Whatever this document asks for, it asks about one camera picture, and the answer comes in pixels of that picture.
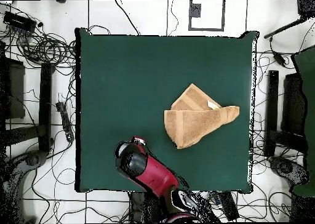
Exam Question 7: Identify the orange terry towel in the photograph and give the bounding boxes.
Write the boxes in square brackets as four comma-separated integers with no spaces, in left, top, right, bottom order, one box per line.
[164,83,241,150]

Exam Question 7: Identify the dark green tablecloth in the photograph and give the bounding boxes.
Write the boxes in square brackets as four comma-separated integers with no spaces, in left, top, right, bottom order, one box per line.
[75,28,258,193]

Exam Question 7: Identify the black power strip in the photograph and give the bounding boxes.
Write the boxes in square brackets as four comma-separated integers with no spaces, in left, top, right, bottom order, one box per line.
[217,191,241,222]
[55,101,75,143]

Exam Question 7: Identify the black stand bar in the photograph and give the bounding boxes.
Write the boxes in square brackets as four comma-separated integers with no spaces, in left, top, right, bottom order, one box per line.
[38,62,56,153]
[266,70,279,134]

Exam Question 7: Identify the grey stand base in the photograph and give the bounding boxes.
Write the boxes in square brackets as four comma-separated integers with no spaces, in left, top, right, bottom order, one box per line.
[269,156,310,185]
[0,150,50,223]

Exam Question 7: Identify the dark box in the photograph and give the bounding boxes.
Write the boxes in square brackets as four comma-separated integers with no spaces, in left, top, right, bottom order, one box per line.
[281,72,307,136]
[0,57,26,120]

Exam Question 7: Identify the black power adapter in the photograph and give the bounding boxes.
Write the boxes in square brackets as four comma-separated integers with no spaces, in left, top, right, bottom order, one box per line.
[269,36,287,68]

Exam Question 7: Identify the black tripod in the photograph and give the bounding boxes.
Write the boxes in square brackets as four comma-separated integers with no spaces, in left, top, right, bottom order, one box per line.
[263,0,315,39]

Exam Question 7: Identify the long black cable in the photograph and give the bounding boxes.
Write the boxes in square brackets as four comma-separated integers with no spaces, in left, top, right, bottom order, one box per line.
[114,0,141,36]

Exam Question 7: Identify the grey square frame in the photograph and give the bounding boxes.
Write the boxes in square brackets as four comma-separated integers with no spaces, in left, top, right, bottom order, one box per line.
[188,0,226,32]

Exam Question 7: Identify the tangled black cables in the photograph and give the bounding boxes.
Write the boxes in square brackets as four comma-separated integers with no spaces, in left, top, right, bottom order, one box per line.
[0,2,77,71]

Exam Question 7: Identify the black network switch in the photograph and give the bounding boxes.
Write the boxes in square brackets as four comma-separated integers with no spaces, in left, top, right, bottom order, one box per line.
[2,11,38,33]

